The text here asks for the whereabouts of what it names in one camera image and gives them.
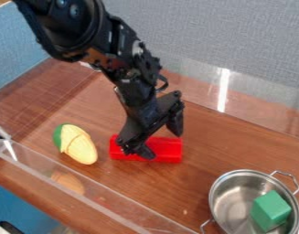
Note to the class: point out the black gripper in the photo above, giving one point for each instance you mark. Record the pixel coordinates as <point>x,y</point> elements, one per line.
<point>146,118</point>

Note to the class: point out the red plastic block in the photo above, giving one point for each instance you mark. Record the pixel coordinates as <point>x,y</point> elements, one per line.
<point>168,149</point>

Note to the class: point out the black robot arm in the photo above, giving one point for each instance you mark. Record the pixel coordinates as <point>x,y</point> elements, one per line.
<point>78,31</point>

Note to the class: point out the yellow toy corn cob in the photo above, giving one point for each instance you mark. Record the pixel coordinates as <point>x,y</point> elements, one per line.
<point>75,143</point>

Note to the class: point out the clear acrylic back barrier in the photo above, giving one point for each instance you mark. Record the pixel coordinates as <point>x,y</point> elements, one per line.
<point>265,102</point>

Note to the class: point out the clear acrylic barrier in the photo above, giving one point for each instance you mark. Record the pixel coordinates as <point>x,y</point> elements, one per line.
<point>81,202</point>
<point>265,102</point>

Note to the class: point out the clear acrylic front barrier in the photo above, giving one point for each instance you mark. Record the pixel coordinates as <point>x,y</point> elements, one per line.
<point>81,202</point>

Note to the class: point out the green cube block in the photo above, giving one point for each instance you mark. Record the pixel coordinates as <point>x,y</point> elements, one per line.
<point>270,211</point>

